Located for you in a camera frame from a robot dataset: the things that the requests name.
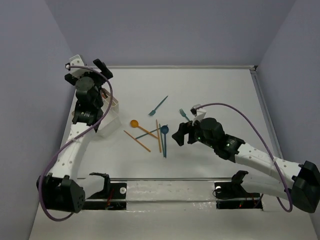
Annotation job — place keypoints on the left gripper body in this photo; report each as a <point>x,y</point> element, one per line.
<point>100,72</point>

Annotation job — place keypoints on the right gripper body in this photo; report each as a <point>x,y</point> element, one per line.
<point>195,132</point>

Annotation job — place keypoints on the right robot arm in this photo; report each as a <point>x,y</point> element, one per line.
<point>298,183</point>

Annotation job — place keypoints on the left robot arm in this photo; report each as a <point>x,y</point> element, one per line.
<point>57,186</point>

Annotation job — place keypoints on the blue plastic spoon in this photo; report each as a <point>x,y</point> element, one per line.
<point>164,130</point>

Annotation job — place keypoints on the teal fork right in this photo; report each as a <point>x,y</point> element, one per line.
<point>183,114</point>

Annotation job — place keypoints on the teal fork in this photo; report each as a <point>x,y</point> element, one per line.
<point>183,114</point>
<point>155,109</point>

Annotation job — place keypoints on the orange chopstick middle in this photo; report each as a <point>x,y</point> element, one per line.
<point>158,136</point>

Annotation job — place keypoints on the orange chopstick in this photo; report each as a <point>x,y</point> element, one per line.
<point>158,136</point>
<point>137,141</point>

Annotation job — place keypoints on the teal chopstick crossing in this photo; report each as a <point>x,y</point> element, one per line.
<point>146,134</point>

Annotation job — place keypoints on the teal fork upper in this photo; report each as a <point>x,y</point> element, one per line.
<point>155,109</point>

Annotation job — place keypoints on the orange chopstick left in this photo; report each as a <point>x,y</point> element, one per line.
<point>137,141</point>

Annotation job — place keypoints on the white utensil caddy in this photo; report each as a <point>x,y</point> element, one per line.
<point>111,122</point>

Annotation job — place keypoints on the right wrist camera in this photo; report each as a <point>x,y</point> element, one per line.
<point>198,112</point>

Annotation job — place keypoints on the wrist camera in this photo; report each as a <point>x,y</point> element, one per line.
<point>76,63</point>
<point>198,112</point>

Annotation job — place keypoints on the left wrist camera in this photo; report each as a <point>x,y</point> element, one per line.
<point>76,63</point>

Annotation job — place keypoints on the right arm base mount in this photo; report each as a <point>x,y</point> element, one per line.
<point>230,195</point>

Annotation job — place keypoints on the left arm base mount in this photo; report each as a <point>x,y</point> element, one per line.
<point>103,194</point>

